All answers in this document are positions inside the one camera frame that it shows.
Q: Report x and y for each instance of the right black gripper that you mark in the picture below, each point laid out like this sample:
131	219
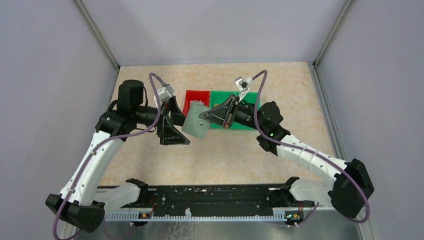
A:
224	114

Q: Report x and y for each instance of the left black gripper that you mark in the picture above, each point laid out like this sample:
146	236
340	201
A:
169	134

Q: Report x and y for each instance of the grey-green card holder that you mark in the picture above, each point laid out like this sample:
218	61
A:
193	124

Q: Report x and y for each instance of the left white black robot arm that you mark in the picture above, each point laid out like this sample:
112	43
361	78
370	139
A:
79	203

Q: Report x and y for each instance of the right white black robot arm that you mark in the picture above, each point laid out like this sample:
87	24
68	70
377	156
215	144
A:
346	185

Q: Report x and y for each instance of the white cards in red bin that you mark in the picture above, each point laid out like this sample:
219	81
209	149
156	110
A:
198	102

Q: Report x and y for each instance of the middle green plastic bin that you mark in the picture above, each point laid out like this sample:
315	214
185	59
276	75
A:
218	97

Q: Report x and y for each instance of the green plastic bin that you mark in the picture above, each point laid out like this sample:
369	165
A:
218	97
250	98

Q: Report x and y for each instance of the red plastic bin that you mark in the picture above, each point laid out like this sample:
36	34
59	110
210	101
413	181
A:
197	95

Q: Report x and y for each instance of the right green plastic bin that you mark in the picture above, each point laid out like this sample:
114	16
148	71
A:
250	98

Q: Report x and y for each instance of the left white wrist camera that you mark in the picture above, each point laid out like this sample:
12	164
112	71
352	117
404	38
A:
165	93

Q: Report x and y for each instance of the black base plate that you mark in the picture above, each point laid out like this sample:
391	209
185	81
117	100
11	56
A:
237	200

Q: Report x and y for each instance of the right side aluminium rail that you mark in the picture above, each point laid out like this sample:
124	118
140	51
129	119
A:
328	115

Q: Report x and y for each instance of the white toothed cable duct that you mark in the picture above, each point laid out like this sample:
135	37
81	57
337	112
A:
146	215

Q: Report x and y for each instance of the left corner aluminium post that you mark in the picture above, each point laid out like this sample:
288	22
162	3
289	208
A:
96	33

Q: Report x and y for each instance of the corner aluminium post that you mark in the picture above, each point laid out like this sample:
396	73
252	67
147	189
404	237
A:
96	33
336	27

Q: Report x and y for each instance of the right corner aluminium post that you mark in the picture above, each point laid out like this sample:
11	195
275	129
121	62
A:
336	27

